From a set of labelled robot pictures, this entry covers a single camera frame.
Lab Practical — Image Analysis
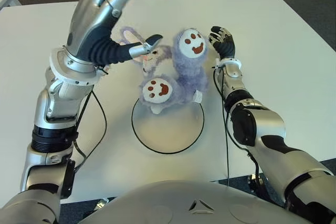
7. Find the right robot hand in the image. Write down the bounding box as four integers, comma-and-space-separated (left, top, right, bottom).
208, 26, 236, 59

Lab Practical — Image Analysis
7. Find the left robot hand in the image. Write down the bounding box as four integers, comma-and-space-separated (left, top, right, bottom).
67, 0, 164, 66

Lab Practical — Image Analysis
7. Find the purple plush bunny doll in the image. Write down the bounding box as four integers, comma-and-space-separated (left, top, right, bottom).
119, 26, 210, 116

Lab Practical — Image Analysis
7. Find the white plate black rim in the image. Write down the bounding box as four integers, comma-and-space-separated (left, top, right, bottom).
132, 97, 205, 154

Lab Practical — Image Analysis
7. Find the silver robot torso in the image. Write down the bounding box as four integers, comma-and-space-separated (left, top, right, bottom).
78, 180, 313, 224

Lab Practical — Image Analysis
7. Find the metal table foot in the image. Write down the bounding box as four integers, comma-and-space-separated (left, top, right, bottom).
96, 198, 110, 210

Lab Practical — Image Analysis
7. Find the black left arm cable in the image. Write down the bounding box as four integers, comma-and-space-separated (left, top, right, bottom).
74, 90, 108, 173

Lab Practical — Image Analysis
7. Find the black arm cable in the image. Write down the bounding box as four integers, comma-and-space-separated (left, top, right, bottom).
74, 90, 108, 173
213, 68, 250, 187

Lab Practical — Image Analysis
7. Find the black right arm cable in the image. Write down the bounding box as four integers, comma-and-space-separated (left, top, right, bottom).
213, 68, 250, 187

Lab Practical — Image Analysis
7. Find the black metal stand frame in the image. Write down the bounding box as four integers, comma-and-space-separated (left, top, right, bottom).
248, 173, 269, 197

